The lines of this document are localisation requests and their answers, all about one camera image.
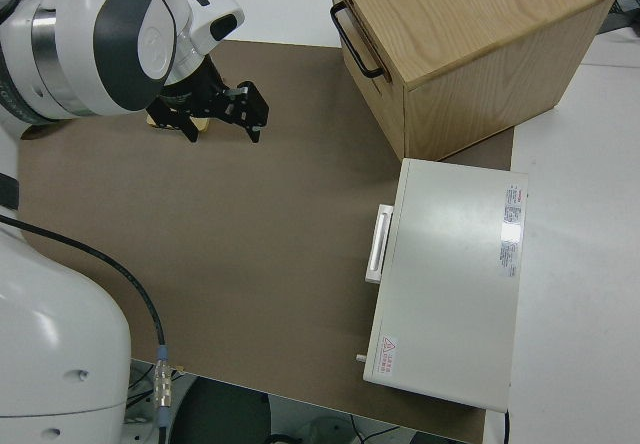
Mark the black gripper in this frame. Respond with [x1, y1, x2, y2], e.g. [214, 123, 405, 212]
[146, 58, 270, 145]

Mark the wooden mug tree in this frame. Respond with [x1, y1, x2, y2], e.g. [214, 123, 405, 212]
[146, 116, 211, 134]

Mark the brown table mat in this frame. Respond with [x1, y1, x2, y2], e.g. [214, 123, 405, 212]
[14, 38, 516, 444]

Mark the wooden drawer box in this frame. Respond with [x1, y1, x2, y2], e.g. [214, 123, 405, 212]
[327, 0, 619, 163]

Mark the white toaster oven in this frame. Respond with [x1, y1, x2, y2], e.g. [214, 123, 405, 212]
[353, 157, 530, 413]

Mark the black round floor stand base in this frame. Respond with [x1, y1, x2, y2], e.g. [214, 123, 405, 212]
[169, 376, 271, 444]

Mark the black drawer handle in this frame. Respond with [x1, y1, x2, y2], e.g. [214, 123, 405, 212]
[329, 2, 385, 80]

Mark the white oven door handle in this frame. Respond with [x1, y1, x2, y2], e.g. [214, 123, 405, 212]
[364, 204, 396, 284]

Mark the black cable with metal connector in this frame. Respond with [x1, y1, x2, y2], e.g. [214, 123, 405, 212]
[0, 216, 176, 444]

